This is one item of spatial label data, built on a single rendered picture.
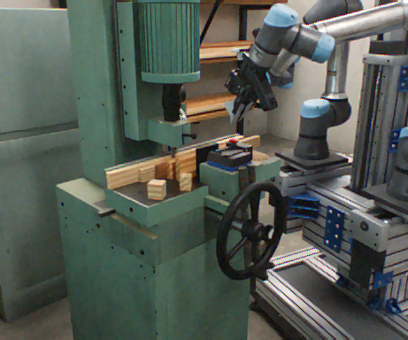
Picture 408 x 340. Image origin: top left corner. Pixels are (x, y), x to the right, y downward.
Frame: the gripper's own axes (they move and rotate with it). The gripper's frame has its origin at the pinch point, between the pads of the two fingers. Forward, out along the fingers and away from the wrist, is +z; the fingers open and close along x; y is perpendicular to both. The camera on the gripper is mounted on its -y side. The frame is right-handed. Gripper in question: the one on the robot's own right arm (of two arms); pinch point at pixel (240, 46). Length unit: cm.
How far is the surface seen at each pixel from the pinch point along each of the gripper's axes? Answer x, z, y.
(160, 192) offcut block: -105, -68, 18
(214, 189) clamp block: -88, -71, 22
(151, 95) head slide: -87, -44, -2
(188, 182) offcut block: -95, -68, 19
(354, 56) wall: 236, 73, 55
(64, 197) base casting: -114, -19, 31
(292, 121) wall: 225, 142, 132
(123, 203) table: -112, -59, 21
